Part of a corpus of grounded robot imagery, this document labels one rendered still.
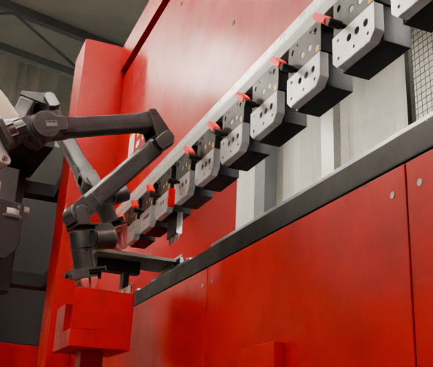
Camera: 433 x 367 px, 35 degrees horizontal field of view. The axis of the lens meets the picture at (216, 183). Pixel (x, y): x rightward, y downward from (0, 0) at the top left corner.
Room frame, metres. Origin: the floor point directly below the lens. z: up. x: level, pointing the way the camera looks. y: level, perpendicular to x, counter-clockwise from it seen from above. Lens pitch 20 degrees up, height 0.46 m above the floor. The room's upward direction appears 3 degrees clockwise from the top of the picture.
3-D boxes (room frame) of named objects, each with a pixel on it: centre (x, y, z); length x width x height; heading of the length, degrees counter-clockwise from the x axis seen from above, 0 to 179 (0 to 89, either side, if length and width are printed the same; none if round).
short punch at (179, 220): (2.29, 0.14, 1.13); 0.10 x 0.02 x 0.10; 22
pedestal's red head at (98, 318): (1.89, 0.32, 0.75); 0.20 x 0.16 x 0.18; 23
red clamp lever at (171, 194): (2.12, 0.14, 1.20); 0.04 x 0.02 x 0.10; 112
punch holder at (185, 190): (2.12, 0.07, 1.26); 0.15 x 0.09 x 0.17; 22
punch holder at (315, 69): (1.38, -0.22, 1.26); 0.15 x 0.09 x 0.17; 22
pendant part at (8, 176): (3.20, 1.08, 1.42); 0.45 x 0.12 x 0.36; 27
